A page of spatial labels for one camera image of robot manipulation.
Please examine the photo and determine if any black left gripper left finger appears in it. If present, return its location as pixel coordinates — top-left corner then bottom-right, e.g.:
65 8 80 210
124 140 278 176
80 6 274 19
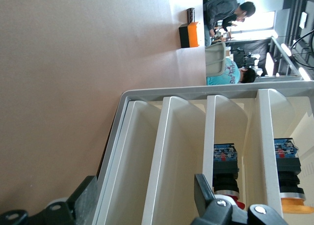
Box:
0 175 99 225

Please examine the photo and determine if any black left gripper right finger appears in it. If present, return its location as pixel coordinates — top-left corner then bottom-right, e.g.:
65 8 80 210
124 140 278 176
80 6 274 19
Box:
191 173 288 225

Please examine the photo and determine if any white plastic drawer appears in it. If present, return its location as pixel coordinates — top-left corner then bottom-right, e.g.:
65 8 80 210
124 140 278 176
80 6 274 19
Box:
94 100 164 225

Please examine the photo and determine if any orange button box black base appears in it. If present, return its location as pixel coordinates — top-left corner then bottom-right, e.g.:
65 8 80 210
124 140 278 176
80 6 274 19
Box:
178 21 200 49

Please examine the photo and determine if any person in teal shirt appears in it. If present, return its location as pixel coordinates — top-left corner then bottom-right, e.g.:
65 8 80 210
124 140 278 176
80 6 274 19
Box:
206 57 258 86

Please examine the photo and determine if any beige plastic chair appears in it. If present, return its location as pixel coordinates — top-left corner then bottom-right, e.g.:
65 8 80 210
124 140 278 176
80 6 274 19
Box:
205 42 228 78

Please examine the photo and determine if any small black ribbed component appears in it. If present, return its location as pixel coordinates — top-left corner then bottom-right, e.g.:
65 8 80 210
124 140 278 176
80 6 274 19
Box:
187 7 196 24

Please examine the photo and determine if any person in dark jacket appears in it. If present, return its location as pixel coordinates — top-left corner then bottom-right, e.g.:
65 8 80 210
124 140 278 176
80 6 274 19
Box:
203 0 257 48

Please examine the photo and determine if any red push button switch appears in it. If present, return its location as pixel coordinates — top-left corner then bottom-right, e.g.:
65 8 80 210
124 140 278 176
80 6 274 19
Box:
212 143 246 211

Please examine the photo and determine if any yellow push button switch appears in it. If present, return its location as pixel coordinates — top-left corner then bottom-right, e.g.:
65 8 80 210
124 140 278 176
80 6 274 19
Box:
273 138 309 214

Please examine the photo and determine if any black camera rig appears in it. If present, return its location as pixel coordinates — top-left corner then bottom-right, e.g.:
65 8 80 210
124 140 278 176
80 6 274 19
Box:
232 47 256 69

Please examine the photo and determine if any grey metal frame with lights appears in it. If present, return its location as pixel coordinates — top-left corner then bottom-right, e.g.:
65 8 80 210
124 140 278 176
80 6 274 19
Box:
254 34 310 83

